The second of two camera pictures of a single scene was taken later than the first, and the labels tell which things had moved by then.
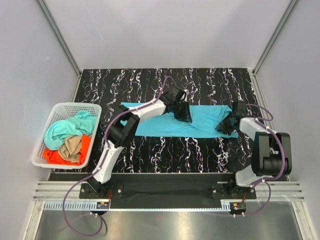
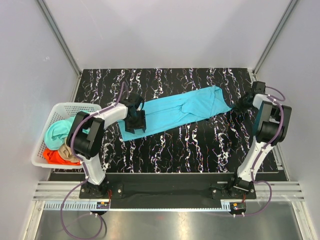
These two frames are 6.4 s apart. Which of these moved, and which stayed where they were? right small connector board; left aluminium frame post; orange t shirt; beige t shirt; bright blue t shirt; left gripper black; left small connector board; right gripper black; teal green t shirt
Moved: bright blue t shirt; left gripper black; right gripper black
Stayed: beige t shirt; orange t shirt; right small connector board; teal green t shirt; left aluminium frame post; left small connector board
